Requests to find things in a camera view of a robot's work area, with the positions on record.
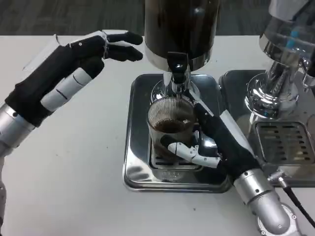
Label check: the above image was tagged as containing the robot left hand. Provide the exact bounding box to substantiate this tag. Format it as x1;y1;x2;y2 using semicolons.
4;29;144;128

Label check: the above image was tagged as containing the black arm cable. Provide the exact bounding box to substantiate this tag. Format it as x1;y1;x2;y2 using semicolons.
268;171;315;229

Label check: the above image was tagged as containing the steel dispenser tap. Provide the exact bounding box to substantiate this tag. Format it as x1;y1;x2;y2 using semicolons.
301;59;315;89

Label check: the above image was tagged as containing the black dispenser tap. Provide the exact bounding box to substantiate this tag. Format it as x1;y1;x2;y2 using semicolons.
167;51;189;95

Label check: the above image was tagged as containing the dark drink dispenser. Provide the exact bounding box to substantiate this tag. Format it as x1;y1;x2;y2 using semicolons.
144;0;221;104

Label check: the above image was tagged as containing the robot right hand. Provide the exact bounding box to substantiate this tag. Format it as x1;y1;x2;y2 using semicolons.
161;89;261;180

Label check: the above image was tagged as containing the clear ribbed glass cup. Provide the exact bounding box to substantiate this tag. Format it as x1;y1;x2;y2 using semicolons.
147;98;199;170

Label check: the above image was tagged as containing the clear drink dispenser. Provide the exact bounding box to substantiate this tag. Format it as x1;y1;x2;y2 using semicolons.
245;0;315;118

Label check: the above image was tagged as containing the steel drip grid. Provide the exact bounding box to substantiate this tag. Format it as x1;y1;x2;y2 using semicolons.
254;120;315;164
149;137;202;172

